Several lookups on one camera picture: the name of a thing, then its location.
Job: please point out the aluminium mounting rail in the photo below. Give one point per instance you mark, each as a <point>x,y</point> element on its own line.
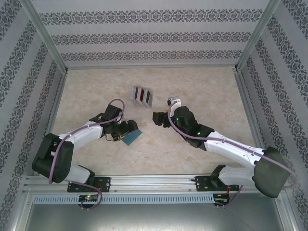
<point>151,183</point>

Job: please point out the grey striped rectangular box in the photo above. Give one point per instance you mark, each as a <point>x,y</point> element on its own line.
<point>132,95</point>

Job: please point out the left circuit board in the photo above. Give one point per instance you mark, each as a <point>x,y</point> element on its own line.
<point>89,198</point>

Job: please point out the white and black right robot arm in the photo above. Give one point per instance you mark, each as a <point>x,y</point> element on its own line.
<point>231,149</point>

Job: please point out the black credit card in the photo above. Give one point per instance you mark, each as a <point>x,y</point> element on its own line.
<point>136,93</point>

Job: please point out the dark grey credit card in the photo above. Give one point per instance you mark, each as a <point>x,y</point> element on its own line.
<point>147,96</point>

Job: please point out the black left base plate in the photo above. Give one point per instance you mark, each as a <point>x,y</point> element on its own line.
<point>106,184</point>

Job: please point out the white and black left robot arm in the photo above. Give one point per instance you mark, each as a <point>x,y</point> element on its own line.
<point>81,133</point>

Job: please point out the aluminium frame post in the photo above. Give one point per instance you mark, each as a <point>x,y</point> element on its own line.
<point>45,36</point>
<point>258,33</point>

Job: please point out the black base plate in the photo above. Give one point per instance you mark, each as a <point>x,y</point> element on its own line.
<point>106,184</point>
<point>202,184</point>

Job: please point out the right circuit board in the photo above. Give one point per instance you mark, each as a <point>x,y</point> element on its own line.
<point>220,199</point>

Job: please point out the aluminium side rail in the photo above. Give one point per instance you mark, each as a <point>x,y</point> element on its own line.
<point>51,120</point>
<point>253,120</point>

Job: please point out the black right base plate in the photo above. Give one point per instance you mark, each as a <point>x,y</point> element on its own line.
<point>202,184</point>

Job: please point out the circuit board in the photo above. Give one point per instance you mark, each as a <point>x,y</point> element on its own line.
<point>89,198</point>
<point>220,199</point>

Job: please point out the grey metal panel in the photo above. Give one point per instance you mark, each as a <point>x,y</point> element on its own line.
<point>154,219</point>

